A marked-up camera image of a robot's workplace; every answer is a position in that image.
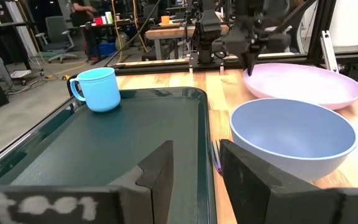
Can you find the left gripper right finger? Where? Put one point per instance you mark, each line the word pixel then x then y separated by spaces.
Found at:
pixel 275 202

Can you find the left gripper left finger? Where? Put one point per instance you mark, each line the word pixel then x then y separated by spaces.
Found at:
pixel 73 205

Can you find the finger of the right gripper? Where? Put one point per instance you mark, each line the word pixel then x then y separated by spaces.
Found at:
pixel 251 63

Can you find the pale purple plastic plate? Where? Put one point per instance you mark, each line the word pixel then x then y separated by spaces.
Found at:
pixel 306 82

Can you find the blue plastic bowl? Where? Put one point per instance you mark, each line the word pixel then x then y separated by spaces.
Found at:
pixel 291 133

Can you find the blue plastic fork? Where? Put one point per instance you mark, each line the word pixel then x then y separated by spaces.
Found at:
pixel 217 161

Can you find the light blue plastic mug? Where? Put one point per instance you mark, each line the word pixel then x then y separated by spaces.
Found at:
pixel 101 90

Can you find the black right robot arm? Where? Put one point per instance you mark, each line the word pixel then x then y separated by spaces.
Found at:
pixel 207 31

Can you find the dark green serving tray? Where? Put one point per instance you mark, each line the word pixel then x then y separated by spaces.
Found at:
pixel 104 149

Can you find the wooden workbench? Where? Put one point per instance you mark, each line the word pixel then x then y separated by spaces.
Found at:
pixel 172 32

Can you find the orange cup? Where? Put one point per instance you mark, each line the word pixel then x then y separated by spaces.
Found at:
pixel 165 20

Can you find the blue storage bin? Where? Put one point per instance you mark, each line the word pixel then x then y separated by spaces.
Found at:
pixel 107 49

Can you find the person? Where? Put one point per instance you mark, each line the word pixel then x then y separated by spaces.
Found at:
pixel 81 15

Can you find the grey office chair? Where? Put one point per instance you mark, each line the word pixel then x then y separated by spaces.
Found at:
pixel 56 29

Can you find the black aluminium table frame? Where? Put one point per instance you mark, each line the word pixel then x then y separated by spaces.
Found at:
pixel 317 31

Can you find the white metal bracket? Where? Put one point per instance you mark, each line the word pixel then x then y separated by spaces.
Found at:
pixel 328 46

